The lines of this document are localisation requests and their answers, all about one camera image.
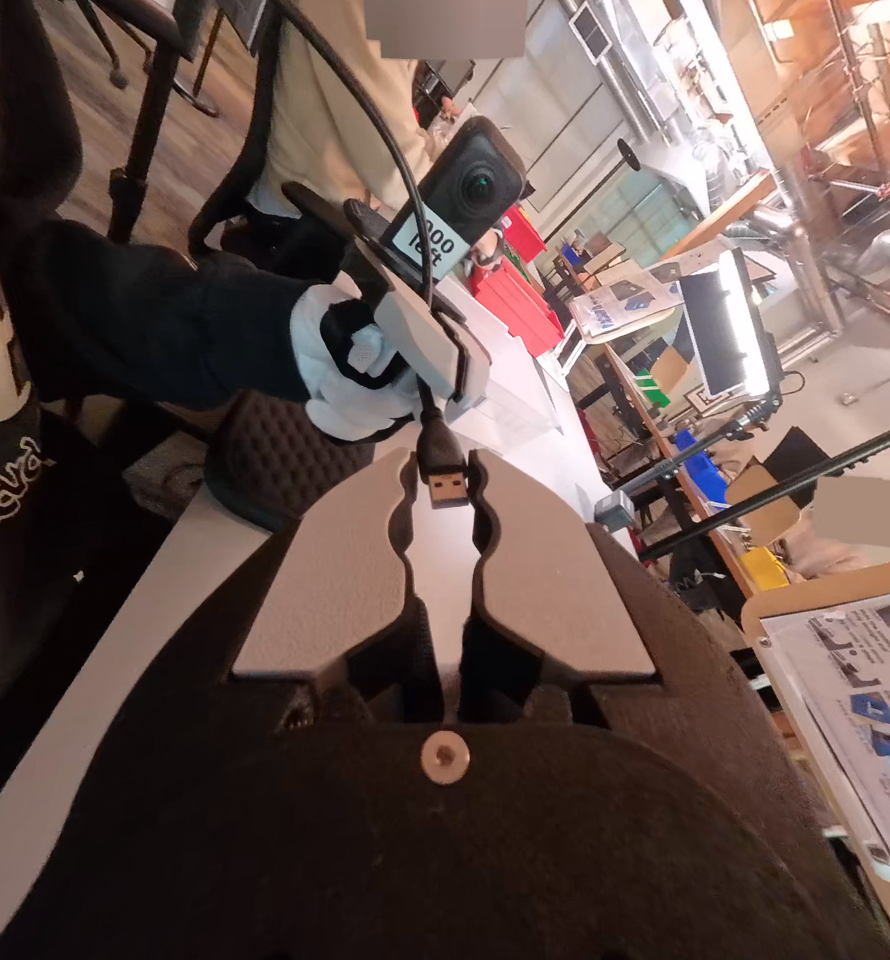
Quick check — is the black table leg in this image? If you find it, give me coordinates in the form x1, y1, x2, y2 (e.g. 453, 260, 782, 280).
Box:
107, 30, 192, 245

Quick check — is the blue plastic bin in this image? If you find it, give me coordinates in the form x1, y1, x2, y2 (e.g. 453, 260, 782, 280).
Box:
673, 427, 729, 502

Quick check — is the clear plastic bin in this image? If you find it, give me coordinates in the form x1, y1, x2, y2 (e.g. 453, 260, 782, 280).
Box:
481, 300, 566, 436

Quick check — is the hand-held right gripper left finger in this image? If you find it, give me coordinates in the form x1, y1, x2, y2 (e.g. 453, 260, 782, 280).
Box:
231, 446, 425, 684

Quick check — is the person's left forearm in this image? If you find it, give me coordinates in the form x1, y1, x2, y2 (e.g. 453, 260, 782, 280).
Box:
6, 217, 318, 411

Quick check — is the black pole stand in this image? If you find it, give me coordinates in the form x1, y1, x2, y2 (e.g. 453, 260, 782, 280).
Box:
548, 138, 642, 241
638, 414, 890, 562

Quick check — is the bright light panel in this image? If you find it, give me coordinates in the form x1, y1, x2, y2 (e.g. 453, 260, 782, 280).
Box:
677, 247, 785, 400

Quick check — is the yellow plastic bin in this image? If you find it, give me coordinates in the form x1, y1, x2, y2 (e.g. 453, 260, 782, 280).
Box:
739, 546, 791, 594

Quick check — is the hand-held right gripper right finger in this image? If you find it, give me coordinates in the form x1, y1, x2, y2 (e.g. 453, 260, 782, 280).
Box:
467, 450, 657, 684

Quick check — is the black hex-patterned pouch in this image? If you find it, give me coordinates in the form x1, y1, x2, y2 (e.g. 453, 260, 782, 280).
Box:
205, 390, 380, 535

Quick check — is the instruction sheet on stand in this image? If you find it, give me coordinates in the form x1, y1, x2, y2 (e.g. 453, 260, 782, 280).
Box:
568, 258, 719, 346
741, 558, 890, 935

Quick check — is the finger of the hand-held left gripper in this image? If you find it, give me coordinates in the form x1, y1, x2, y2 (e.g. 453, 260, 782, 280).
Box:
445, 322, 494, 414
374, 287, 467, 404

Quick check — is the thick black usb cable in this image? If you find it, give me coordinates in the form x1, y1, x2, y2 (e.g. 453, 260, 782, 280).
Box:
276, 0, 474, 513

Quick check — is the red plastic bin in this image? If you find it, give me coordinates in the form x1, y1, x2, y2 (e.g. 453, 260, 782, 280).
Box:
499, 204, 548, 264
466, 258, 566, 360

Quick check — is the green plastic bin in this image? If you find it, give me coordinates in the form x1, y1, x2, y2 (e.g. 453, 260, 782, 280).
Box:
632, 367, 674, 410

